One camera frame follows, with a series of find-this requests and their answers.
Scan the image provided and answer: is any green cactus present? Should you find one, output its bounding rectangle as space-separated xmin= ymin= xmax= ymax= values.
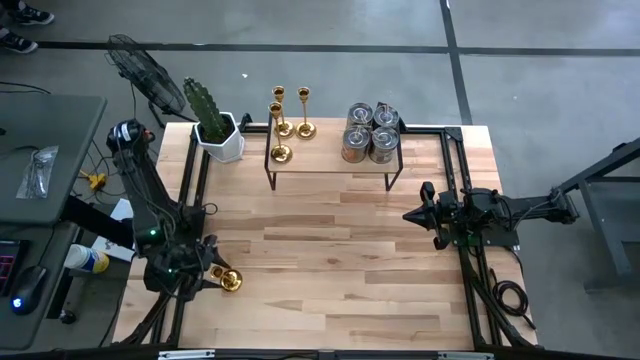
xmin=182 ymin=76 xmax=231 ymax=144

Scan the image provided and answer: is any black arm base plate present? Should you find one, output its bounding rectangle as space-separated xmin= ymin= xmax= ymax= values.
xmin=132 ymin=204 xmax=206 ymax=246
xmin=447 ymin=207 xmax=521 ymax=249

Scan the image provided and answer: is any white bracket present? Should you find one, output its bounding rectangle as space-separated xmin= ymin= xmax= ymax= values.
xmin=437 ymin=351 xmax=494 ymax=360
xmin=158 ymin=349 xmax=216 ymax=360

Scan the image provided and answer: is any keyboard with lit keys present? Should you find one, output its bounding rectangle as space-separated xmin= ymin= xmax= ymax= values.
xmin=0 ymin=239 xmax=24 ymax=296

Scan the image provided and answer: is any silver tin candle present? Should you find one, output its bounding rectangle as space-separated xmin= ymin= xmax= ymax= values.
xmin=368 ymin=125 xmax=401 ymax=165
xmin=341 ymin=124 xmax=372 ymax=164
xmin=346 ymin=102 xmax=375 ymax=130
xmin=373 ymin=102 xmax=401 ymax=131

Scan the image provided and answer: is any wooden shelf black metal frame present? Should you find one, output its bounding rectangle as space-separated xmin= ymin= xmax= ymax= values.
xmin=263 ymin=110 xmax=405 ymax=192

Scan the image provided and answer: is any black floor fan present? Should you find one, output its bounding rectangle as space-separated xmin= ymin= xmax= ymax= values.
xmin=104 ymin=33 xmax=189 ymax=129

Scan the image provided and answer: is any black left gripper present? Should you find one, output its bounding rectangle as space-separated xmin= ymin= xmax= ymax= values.
xmin=167 ymin=234 xmax=232 ymax=304

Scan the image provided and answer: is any white paper sheet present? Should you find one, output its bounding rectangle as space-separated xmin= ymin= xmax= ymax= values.
xmin=108 ymin=198 xmax=136 ymax=224
xmin=92 ymin=234 xmax=136 ymax=264

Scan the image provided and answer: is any black metal stand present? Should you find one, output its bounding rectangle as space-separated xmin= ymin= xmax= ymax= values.
xmin=549 ymin=137 xmax=640 ymax=291

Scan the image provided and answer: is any person's shoe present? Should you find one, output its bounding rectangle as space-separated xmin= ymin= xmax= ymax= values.
xmin=4 ymin=2 xmax=56 ymax=24
xmin=0 ymin=24 xmax=41 ymax=53

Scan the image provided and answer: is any black fan power cable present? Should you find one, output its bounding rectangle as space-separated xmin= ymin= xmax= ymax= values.
xmin=87 ymin=82 xmax=146 ymax=199

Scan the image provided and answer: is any white hexagonal plant pot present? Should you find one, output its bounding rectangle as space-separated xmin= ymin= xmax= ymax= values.
xmin=193 ymin=110 xmax=246 ymax=164

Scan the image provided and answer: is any white wipes canister yellow lid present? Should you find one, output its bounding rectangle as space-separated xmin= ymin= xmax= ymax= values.
xmin=63 ymin=243 xmax=111 ymax=275

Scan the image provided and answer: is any yellow power plug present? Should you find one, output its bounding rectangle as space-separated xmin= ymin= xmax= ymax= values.
xmin=79 ymin=169 xmax=109 ymax=191

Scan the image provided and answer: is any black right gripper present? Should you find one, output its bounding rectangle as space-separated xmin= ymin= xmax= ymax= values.
xmin=402 ymin=181 xmax=464 ymax=250

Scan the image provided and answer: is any clear plastic bag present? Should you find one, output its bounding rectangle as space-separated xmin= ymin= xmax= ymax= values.
xmin=15 ymin=144 xmax=60 ymax=200

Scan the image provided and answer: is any black computer mouse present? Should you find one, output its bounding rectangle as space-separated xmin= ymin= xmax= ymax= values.
xmin=9 ymin=264 xmax=49 ymax=316

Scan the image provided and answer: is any gold candle stick holder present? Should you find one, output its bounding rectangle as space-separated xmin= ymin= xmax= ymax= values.
xmin=267 ymin=101 xmax=295 ymax=165
xmin=209 ymin=264 xmax=245 ymax=294
xmin=294 ymin=86 xmax=318 ymax=141
xmin=271 ymin=85 xmax=297 ymax=140

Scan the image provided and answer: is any grey desk top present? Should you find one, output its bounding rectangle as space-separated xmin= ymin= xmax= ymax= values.
xmin=0 ymin=92 xmax=109 ymax=226
xmin=0 ymin=219 xmax=81 ymax=351

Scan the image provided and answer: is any black aluminium table frame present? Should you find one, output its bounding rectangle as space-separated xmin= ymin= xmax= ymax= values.
xmin=113 ymin=110 xmax=539 ymax=351

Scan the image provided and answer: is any coiled black cable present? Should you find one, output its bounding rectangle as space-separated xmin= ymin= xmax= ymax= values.
xmin=492 ymin=269 xmax=537 ymax=331

